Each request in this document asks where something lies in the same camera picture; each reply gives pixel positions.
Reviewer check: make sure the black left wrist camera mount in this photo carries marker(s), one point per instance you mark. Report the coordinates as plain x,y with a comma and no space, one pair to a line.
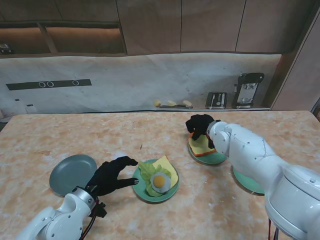
101,208

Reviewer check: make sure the grey round plate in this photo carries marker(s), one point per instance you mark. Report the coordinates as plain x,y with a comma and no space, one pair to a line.
70,172

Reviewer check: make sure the white tall container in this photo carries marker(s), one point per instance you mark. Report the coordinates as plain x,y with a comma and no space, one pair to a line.
19,107

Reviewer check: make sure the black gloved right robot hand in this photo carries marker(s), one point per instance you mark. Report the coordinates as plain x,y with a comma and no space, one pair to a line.
200,123

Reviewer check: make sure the white small box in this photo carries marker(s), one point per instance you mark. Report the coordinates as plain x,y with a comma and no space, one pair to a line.
31,109

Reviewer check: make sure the dark furniture piece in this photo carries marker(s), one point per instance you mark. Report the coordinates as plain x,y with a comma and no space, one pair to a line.
317,108

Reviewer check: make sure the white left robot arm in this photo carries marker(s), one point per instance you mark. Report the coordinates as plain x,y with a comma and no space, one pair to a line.
67,212

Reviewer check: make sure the toy fried egg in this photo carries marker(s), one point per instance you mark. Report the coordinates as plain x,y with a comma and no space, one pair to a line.
160,181

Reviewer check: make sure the black wall strip with rings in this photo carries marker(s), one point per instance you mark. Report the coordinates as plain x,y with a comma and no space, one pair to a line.
25,85

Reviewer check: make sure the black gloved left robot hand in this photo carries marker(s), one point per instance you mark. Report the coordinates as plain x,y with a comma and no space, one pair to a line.
107,177

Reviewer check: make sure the wooden wall cabinets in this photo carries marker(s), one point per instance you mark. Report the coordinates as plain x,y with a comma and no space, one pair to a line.
210,25

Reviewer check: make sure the wooden open shelf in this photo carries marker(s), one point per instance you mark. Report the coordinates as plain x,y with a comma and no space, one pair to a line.
43,30

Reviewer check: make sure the toy green lettuce leaf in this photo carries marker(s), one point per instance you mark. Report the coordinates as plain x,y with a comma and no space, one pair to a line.
147,172

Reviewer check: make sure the dark small shelf object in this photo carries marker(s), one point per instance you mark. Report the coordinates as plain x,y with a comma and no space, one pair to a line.
5,49

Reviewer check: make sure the toy bread slice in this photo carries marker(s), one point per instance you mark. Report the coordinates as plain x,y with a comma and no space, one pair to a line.
200,147
165,162

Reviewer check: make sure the green round plate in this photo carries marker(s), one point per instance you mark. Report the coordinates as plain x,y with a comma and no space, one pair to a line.
245,180
165,196
212,159

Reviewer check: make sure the black silver coffee machine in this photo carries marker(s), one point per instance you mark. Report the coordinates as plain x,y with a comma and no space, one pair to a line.
246,88

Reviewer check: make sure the black toaster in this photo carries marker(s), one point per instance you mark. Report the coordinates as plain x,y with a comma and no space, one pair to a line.
216,100

